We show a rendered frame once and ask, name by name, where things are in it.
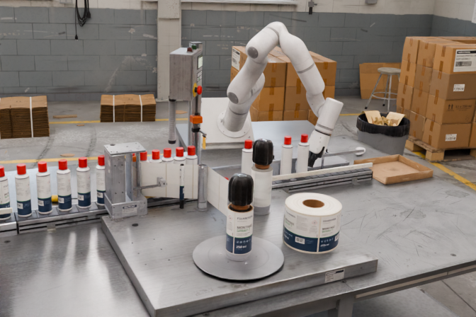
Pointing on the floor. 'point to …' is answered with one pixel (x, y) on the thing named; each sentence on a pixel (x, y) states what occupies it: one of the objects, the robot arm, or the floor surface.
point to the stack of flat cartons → (24, 117)
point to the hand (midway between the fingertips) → (310, 162)
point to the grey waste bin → (384, 142)
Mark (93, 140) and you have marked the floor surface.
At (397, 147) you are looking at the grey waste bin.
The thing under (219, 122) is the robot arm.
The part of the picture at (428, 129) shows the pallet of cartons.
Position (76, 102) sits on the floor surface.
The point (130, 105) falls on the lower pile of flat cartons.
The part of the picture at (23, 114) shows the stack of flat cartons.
